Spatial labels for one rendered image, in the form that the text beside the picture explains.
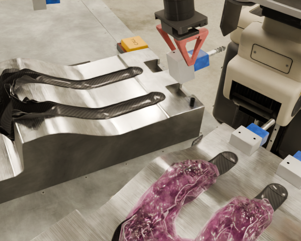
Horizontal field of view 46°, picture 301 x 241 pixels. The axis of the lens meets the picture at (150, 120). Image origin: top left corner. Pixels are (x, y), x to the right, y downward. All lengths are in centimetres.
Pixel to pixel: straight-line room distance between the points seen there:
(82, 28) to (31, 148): 66
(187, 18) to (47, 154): 36
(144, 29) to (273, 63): 199
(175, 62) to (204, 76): 174
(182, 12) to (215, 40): 224
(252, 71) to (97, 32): 50
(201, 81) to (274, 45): 140
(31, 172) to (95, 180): 13
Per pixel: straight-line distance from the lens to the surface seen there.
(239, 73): 110
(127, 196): 60
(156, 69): 91
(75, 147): 67
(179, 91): 83
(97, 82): 83
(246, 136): 73
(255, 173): 71
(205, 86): 238
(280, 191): 70
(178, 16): 69
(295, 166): 71
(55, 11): 135
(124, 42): 107
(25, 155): 65
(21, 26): 126
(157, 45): 277
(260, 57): 110
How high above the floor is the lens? 136
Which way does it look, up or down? 41 degrees down
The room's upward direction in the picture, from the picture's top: 5 degrees clockwise
